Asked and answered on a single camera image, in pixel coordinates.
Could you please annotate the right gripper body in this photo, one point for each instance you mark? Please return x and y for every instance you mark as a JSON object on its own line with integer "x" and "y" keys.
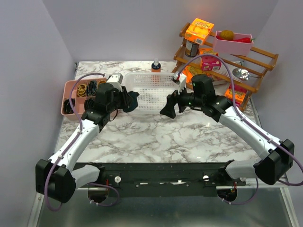
{"x": 184, "y": 100}

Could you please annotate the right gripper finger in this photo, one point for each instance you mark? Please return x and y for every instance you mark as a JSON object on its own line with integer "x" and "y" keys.
{"x": 168, "y": 111}
{"x": 171, "y": 101}

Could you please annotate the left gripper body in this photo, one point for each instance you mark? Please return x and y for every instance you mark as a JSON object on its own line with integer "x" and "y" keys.
{"x": 120, "y": 98}

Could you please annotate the dark green tie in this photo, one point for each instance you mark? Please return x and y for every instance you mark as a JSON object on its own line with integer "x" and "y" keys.
{"x": 128, "y": 107}

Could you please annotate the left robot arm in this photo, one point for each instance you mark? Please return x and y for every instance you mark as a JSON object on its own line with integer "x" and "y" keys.
{"x": 56, "y": 177}

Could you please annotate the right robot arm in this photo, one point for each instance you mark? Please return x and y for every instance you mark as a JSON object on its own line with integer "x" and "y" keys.
{"x": 273, "y": 154}

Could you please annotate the white plastic basket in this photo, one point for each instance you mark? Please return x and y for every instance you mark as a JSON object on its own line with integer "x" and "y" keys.
{"x": 153, "y": 89}

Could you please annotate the yellow rolled tie right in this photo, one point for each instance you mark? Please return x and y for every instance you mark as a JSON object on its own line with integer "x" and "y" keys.
{"x": 101, "y": 82}

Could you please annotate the yellow rolled tie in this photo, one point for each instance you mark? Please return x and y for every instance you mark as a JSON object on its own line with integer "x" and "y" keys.
{"x": 101, "y": 82}
{"x": 81, "y": 90}

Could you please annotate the orange sponge box middle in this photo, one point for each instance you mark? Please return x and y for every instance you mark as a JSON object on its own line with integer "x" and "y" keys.
{"x": 191, "y": 71}

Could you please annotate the orange sponge box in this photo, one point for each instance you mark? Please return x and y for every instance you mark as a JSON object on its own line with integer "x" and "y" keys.
{"x": 240, "y": 94}
{"x": 198, "y": 31}
{"x": 191, "y": 71}

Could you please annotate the dark blue rolled tie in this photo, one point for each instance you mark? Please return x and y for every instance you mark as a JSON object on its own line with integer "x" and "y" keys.
{"x": 92, "y": 88}

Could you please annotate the black rolled tie bottom middle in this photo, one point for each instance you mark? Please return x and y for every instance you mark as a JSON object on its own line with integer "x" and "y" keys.
{"x": 89, "y": 104}

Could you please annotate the black rolled tie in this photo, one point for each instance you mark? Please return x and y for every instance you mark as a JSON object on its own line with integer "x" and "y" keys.
{"x": 89, "y": 104}
{"x": 67, "y": 109}

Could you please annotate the white red flat box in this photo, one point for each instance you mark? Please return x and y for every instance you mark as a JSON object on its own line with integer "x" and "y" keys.
{"x": 218, "y": 81}

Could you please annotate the orange spray bottle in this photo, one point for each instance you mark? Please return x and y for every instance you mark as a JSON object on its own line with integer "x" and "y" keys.
{"x": 156, "y": 66}

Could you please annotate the pink compartment organizer box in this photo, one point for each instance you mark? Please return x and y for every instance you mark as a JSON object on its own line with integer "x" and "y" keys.
{"x": 78, "y": 102}

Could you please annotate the yellow rolled tie left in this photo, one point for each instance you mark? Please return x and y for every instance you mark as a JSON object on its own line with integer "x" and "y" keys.
{"x": 81, "y": 90}

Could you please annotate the pink sponge box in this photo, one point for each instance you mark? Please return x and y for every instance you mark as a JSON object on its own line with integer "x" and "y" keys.
{"x": 208, "y": 63}

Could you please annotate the dark jar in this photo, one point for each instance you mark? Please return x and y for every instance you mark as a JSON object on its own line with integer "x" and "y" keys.
{"x": 191, "y": 49}

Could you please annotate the black rolled tie bottom left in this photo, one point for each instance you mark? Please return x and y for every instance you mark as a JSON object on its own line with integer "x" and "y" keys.
{"x": 67, "y": 109}

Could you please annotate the orange sponge box lower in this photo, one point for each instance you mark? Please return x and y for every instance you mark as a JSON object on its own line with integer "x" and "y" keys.
{"x": 240, "y": 94}

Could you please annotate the silver metal spoon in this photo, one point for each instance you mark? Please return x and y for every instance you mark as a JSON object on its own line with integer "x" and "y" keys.
{"x": 242, "y": 74}

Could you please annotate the wooden tiered rack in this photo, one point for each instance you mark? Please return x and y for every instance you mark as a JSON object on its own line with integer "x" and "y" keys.
{"x": 181, "y": 61}

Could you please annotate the pink rectangular bin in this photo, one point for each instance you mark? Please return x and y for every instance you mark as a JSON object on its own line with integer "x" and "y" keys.
{"x": 233, "y": 48}

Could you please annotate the orange sponge box top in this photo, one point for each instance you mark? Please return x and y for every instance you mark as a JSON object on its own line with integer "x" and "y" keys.
{"x": 198, "y": 31}

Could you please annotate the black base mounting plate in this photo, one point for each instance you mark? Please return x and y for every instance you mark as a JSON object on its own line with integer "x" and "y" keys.
{"x": 162, "y": 179}

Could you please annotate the brown potato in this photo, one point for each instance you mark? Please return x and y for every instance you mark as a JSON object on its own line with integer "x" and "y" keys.
{"x": 227, "y": 35}

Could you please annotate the red chili pepper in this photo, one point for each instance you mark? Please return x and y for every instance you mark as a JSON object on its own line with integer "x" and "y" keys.
{"x": 242, "y": 40}

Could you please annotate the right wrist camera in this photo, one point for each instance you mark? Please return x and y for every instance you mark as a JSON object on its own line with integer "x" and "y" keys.
{"x": 180, "y": 79}

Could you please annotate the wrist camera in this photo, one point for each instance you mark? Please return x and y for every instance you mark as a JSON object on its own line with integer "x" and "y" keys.
{"x": 180, "y": 79}
{"x": 115, "y": 79}

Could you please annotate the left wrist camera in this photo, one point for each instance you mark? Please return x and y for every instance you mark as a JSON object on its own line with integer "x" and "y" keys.
{"x": 115, "y": 79}

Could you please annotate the aluminium rail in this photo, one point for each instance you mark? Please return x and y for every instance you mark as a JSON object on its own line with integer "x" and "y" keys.
{"x": 251, "y": 183}

